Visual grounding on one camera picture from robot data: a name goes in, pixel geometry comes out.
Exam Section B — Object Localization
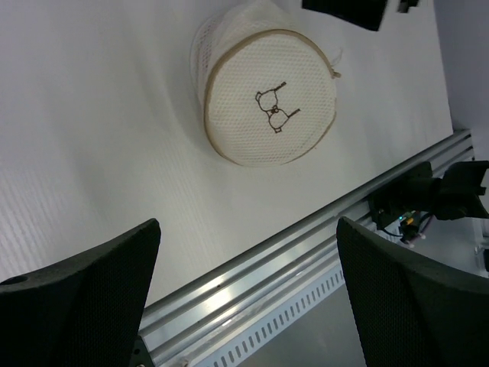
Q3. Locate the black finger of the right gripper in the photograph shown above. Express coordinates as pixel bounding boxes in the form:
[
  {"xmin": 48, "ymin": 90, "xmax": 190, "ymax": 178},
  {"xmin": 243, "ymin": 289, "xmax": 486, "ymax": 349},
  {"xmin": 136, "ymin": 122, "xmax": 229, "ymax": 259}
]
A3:
[{"xmin": 302, "ymin": 0, "xmax": 387, "ymax": 31}]

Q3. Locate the front aluminium rail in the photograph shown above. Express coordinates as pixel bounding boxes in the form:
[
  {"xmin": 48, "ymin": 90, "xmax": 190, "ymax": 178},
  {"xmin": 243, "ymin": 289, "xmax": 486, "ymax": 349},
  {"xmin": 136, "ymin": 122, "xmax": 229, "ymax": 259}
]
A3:
[{"xmin": 139, "ymin": 130, "xmax": 474, "ymax": 366}]

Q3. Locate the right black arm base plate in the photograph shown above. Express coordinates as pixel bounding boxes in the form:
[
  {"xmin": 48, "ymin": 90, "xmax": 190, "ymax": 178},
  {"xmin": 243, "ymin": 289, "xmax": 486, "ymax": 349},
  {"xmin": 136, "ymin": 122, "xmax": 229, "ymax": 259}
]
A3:
[{"xmin": 368, "ymin": 180, "xmax": 433, "ymax": 229}]

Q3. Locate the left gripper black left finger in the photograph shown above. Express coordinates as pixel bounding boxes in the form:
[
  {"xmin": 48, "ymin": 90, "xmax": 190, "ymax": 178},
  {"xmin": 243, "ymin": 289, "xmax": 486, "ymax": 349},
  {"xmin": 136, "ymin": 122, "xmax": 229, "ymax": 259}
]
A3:
[{"xmin": 1, "ymin": 219, "xmax": 160, "ymax": 366}]

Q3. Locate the white slotted cable duct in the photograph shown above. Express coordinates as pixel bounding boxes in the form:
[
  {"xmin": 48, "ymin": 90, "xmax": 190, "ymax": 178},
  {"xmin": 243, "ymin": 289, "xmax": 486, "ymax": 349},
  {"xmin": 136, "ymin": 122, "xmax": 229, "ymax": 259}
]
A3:
[{"xmin": 196, "ymin": 265, "xmax": 345, "ymax": 367}]

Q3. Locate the round white mesh laundry bag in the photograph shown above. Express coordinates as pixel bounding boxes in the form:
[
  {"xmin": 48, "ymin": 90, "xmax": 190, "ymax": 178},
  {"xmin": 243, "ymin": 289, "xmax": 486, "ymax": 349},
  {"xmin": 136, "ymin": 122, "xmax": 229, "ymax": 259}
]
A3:
[{"xmin": 190, "ymin": 1, "xmax": 339, "ymax": 167}]

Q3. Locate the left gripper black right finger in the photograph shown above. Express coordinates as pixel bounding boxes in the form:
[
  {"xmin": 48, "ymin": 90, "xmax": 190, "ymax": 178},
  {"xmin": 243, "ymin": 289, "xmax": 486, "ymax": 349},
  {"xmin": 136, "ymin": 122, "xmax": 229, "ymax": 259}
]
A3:
[{"xmin": 336, "ymin": 217, "xmax": 488, "ymax": 366}]

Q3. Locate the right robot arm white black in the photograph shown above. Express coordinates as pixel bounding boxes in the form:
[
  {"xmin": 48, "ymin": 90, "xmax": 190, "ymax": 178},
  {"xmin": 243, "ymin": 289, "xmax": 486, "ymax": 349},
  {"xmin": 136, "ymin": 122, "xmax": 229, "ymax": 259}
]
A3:
[{"xmin": 302, "ymin": 1, "xmax": 488, "ymax": 229}]

